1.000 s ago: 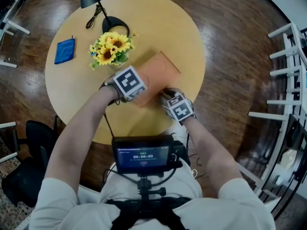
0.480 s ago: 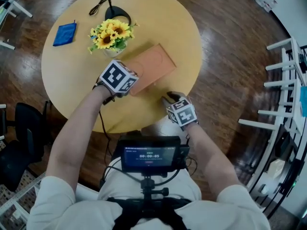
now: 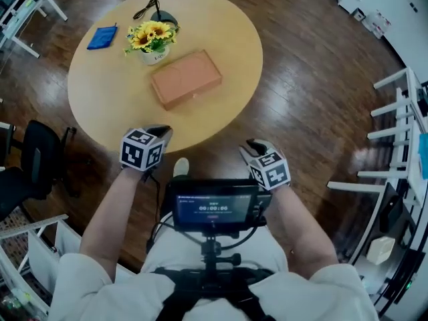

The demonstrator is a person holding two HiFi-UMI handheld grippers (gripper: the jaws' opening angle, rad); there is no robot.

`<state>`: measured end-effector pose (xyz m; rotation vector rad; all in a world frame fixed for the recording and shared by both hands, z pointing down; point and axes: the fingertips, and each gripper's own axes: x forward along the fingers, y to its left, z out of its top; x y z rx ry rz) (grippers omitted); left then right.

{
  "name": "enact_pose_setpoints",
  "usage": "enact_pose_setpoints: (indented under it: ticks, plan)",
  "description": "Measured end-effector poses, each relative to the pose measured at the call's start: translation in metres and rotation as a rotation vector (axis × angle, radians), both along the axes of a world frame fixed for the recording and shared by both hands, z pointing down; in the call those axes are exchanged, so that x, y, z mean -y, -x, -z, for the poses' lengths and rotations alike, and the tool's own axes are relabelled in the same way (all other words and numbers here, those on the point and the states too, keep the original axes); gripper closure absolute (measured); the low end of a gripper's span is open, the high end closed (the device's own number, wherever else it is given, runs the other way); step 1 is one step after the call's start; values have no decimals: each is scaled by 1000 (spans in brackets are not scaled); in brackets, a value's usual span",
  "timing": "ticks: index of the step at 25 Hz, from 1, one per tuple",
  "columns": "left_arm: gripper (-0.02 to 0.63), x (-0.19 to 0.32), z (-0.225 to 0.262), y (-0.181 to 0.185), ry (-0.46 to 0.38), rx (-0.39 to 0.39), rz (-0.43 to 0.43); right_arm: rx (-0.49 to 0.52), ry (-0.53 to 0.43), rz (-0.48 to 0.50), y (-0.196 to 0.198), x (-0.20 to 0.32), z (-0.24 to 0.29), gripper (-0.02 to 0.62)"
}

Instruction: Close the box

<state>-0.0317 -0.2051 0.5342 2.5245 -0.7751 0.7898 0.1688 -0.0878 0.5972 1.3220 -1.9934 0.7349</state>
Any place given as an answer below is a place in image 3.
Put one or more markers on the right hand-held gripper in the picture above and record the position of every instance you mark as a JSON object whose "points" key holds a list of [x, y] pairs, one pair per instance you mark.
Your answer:
{"points": [[271, 172]]}

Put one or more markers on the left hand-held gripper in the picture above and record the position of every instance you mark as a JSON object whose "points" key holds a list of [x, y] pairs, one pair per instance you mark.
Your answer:
{"points": [[142, 152]]}

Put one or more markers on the orange cardboard box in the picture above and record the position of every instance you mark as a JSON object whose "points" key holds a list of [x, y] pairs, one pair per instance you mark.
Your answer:
{"points": [[185, 79]]}

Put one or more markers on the person's left forearm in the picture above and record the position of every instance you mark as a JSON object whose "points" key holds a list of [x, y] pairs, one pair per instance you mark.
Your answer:
{"points": [[113, 212]]}

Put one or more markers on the person's right forearm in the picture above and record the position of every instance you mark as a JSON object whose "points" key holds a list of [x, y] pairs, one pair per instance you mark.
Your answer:
{"points": [[301, 226]]}

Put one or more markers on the person's white shoe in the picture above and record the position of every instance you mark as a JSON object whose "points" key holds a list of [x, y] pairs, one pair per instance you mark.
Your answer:
{"points": [[181, 166]]}

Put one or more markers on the black chest-mounted monitor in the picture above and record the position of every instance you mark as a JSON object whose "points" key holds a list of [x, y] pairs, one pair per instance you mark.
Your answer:
{"points": [[214, 206]]}

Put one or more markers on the black office chair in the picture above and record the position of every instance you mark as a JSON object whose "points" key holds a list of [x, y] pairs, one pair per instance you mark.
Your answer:
{"points": [[36, 159]]}

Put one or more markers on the sunflowers in white pot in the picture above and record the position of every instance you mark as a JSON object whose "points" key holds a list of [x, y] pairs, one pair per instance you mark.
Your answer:
{"points": [[152, 42]]}

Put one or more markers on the blue fabric pouch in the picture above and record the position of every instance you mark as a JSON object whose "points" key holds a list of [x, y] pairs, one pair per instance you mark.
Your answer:
{"points": [[102, 38]]}

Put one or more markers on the black device on rack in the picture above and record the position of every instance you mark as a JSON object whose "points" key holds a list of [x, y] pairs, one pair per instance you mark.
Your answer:
{"points": [[391, 212]]}

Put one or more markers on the person's white shirt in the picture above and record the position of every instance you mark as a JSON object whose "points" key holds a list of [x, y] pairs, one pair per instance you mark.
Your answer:
{"points": [[314, 299]]}

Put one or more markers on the white plastic bin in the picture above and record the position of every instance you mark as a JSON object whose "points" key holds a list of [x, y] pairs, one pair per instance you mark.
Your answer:
{"points": [[380, 251]]}

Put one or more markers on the white metal rack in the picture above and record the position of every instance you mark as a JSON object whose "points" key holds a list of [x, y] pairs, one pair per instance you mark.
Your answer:
{"points": [[406, 152]]}

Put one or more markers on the black lamp stand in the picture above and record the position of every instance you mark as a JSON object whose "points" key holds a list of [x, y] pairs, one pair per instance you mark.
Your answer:
{"points": [[163, 16]]}

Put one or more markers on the white low shelf unit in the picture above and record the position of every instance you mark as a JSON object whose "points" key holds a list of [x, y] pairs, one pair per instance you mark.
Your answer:
{"points": [[36, 256]]}

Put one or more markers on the white metal-legged desk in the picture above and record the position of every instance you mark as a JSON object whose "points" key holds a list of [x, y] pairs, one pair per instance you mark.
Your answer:
{"points": [[20, 15]]}

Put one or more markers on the white storage boxes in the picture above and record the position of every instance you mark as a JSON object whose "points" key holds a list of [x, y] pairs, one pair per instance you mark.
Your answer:
{"points": [[362, 2]]}

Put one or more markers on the black chest mount harness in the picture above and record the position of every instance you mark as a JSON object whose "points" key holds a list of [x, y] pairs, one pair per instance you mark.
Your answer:
{"points": [[214, 279]]}

